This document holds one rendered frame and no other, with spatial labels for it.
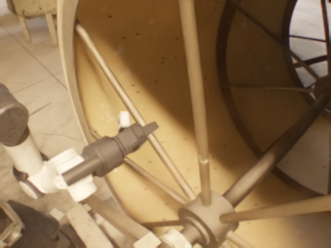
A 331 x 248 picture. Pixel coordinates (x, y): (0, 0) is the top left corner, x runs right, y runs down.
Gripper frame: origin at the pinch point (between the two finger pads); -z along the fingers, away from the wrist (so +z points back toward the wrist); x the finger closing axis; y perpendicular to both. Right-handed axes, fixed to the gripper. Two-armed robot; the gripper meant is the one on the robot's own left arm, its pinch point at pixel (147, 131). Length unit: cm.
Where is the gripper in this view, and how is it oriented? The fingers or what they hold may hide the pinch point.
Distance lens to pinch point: 71.5
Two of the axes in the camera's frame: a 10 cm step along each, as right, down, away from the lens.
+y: -5.6, -8.2, 1.3
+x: 3.5, -3.7, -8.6
